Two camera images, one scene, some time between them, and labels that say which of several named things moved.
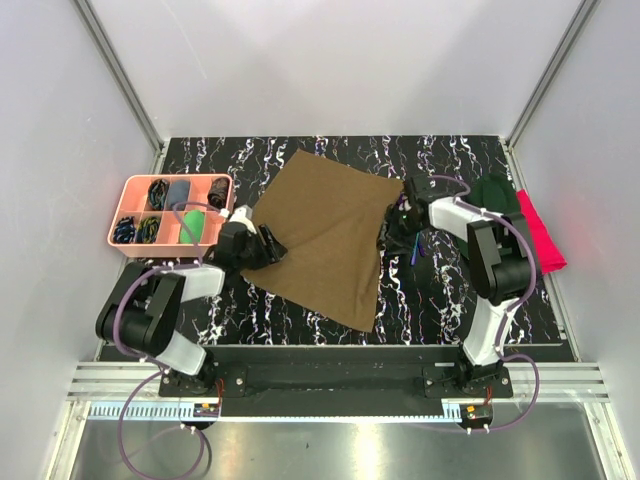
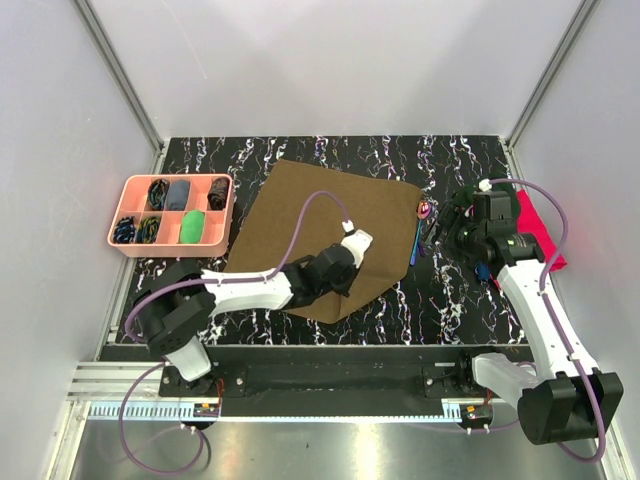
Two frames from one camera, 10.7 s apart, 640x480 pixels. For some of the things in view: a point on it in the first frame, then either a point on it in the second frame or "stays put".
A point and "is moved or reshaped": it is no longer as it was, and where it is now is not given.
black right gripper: [388, 230] to [445, 216]
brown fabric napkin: [330, 216] is moved or reshaped
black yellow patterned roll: [147, 230] stays put
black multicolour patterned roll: [158, 193] stays put
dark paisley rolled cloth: [218, 193] stays put
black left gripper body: [252, 233] to [342, 285]
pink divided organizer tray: [145, 225] stays put
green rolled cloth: [194, 222] stays put
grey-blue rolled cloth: [177, 193] stays put
